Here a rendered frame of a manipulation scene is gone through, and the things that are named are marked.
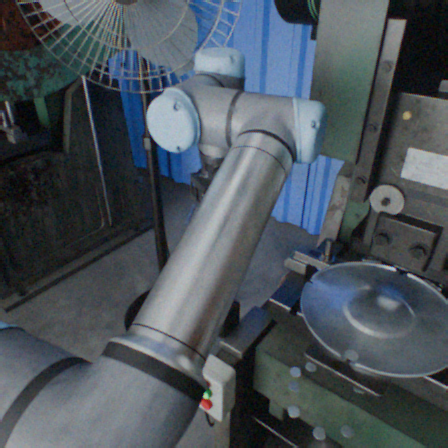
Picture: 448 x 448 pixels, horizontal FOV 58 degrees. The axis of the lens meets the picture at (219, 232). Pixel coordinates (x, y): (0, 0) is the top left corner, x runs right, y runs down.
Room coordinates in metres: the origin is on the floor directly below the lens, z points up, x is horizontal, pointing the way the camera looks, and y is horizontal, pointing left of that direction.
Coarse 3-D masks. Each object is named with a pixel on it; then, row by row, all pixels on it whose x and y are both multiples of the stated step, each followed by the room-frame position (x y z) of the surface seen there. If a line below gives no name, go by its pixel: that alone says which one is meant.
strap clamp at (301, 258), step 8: (328, 240) 0.74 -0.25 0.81; (304, 248) 0.78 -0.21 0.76; (312, 248) 0.78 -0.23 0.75; (328, 248) 0.73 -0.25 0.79; (296, 256) 0.77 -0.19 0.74; (304, 256) 0.75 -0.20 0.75; (312, 256) 0.75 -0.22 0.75; (320, 256) 0.75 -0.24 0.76; (328, 256) 0.73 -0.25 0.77; (288, 264) 0.77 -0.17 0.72; (296, 264) 0.75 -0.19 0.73; (304, 264) 0.74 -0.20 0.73; (312, 264) 0.74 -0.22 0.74; (320, 264) 0.73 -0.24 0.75; (328, 264) 0.72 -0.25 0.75; (304, 272) 0.74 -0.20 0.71
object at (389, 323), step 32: (320, 288) 0.61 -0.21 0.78; (352, 288) 0.61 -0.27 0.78; (384, 288) 0.61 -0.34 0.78; (416, 288) 0.61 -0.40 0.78; (320, 320) 0.52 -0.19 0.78; (352, 320) 0.52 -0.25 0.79; (384, 320) 0.51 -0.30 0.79; (416, 320) 0.52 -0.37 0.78; (384, 352) 0.45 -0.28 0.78; (416, 352) 0.45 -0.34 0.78
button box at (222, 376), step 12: (216, 360) 0.55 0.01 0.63; (204, 372) 0.52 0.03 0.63; (216, 372) 0.52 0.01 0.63; (228, 372) 0.52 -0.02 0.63; (216, 384) 0.50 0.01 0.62; (228, 384) 0.51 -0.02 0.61; (216, 396) 0.50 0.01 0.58; (228, 396) 0.51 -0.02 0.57; (216, 408) 0.50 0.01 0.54; (228, 408) 0.51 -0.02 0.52
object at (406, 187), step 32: (416, 96) 0.60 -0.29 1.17; (416, 128) 0.60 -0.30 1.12; (384, 160) 0.62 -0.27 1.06; (416, 160) 0.59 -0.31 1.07; (384, 192) 0.60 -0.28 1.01; (416, 192) 0.58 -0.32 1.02; (384, 224) 0.57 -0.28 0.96; (416, 224) 0.55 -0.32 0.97; (384, 256) 0.56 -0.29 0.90; (416, 256) 0.52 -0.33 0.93
